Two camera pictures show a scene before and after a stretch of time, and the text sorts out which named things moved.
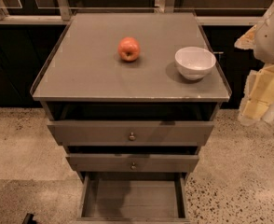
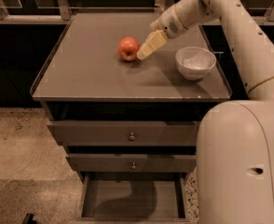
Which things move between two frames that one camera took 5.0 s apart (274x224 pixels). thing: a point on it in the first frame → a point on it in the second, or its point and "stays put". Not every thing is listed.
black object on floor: x=28 y=219 stays put
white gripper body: x=272 y=37 → x=168 y=22
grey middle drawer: x=133 y=159 stays put
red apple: x=129 y=49 stays put
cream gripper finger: x=264 y=94 → x=153 y=43
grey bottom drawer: x=132 y=198 stays put
